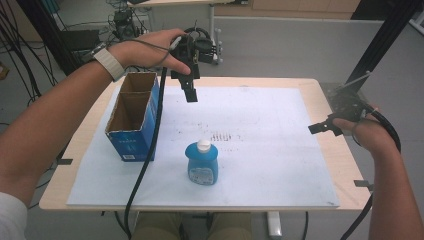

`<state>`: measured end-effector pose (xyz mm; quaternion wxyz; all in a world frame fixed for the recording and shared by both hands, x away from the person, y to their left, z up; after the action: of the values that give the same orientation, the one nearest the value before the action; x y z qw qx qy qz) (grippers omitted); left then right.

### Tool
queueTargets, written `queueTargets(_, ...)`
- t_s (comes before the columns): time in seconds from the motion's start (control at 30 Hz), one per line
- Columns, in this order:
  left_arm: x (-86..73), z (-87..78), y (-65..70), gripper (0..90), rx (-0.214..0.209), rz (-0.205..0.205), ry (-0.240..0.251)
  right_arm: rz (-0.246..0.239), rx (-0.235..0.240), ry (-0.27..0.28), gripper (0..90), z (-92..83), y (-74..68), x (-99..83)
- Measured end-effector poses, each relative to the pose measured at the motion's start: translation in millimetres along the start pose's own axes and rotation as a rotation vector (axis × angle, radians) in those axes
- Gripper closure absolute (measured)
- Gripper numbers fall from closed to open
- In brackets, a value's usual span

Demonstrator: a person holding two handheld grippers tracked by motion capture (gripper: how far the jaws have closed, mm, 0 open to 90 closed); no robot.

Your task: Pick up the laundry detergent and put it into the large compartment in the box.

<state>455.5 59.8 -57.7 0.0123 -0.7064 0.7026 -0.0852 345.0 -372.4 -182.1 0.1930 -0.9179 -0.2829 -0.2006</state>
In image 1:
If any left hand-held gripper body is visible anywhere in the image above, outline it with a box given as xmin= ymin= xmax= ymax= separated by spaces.
xmin=170 ymin=27 xmax=216 ymax=81

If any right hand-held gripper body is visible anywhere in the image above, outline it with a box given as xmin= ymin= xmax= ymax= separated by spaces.
xmin=322 ymin=71 xmax=378 ymax=125

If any blue bottle with white cap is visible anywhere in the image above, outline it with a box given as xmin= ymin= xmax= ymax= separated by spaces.
xmin=184 ymin=139 xmax=220 ymax=186

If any blue cardboard box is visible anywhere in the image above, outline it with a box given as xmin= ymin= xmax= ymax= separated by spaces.
xmin=104 ymin=71 xmax=161 ymax=163

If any person's right hand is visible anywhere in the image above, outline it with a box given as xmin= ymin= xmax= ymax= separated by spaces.
xmin=332 ymin=113 xmax=401 ymax=161

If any person's left hand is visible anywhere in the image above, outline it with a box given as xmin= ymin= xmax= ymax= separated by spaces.
xmin=107 ymin=28 xmax=192 ymax=76

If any white table mat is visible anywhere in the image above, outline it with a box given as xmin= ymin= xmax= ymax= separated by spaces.
xmin=66 ymin=84 xmax=340 ymax=208

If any black equipment on floor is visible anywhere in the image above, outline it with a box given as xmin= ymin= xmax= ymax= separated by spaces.
xmin=112 ymin=9 xmax=142 ymax=40

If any black metal stand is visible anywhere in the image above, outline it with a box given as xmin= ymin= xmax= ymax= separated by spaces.
xmin=16 ymin=0 xmax=81 ymax=76
xmin=344 ymin=0 xmax=424 ymax=94

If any wooden cabinet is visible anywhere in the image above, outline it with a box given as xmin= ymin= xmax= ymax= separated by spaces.
xmin=214 ymin=0 xmax=361 ymax=20

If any white table foot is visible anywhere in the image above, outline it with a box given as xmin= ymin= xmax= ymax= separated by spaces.
xmin=266 ymin=211 xmax=283 ymax=239

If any dark laptop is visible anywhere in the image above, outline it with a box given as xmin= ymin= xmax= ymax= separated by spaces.
xmin=59 ymin=29 xmax=101 ymax=53

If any person's right leg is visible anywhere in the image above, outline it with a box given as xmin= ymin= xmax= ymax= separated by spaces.
xmin=208 ymin=212 xmax=253 ymax=240

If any person's leg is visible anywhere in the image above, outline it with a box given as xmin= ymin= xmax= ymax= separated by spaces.
xmin=131 ymin=212 xmax=184 ymax=240
xmin=208 ymin=212 xmax=253 ymax=240

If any person's left leg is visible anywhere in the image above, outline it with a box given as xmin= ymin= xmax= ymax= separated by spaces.
xmin=131 ymin=212 xmax=184 ymax=240

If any white sleeve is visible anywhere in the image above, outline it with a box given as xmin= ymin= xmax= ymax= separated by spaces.
xmin=0 ymin=192 xmax=28 ymax=240

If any thin grey cable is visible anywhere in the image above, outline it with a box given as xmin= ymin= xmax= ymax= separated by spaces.
xmin=124 ymin=39 xmax=183 ymax=66

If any white strap wristwatch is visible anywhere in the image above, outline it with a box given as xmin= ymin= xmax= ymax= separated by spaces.
xmin=90 ymin=43 xmax=127 ymax=83

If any thin black cable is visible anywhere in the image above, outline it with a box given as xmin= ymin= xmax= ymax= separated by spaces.
xmin=301 ymin=211 xmax=309 ymax=240

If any bundle of black cables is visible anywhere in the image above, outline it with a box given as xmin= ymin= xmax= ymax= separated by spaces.
xmin=0 ymin=6 xmax=58 ymax=101

